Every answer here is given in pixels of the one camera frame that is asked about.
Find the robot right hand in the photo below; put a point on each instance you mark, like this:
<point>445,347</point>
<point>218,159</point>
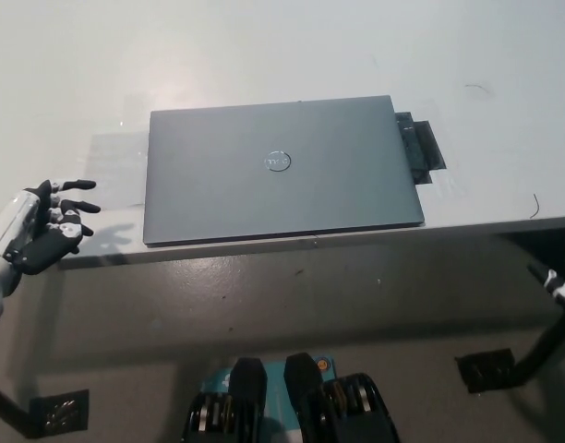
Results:
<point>564,295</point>

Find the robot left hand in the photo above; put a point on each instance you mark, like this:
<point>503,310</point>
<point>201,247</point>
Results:
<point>42,244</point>

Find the dark grey laptop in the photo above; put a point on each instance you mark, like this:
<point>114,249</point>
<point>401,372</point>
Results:
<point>282,171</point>

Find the clear plastic tape sheet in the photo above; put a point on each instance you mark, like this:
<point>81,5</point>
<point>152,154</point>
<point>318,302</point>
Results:
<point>116,171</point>

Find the black tape patch on table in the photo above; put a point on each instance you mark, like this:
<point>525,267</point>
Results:
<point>423,147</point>

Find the thin curved black thread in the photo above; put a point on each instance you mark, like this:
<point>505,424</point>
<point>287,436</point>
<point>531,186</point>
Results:
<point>476,87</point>

